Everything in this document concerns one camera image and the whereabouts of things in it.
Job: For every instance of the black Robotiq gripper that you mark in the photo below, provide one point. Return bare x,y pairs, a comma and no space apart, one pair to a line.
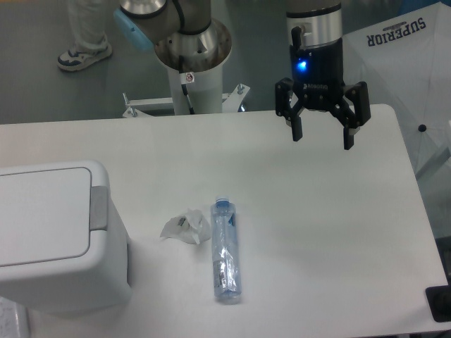
317,83

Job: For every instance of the white plastic trash can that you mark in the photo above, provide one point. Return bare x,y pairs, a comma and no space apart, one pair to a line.
64,247

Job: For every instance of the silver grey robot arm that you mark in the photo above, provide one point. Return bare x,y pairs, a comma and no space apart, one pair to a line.
191,44

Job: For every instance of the white Superior umbrella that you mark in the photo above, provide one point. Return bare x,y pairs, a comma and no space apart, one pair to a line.
405,62

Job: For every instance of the clear plastic water bottle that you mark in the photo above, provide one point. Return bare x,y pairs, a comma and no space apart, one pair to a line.
225,252

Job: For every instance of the crumpled white plastic wrapper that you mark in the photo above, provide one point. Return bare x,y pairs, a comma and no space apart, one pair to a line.
190,227

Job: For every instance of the black device at edge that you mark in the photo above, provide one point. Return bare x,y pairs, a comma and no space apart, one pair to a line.
439,302

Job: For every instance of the person in light trousers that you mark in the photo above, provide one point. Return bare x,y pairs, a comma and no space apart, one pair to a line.
87,22

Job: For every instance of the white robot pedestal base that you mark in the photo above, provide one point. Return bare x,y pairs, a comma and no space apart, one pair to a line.
192,93

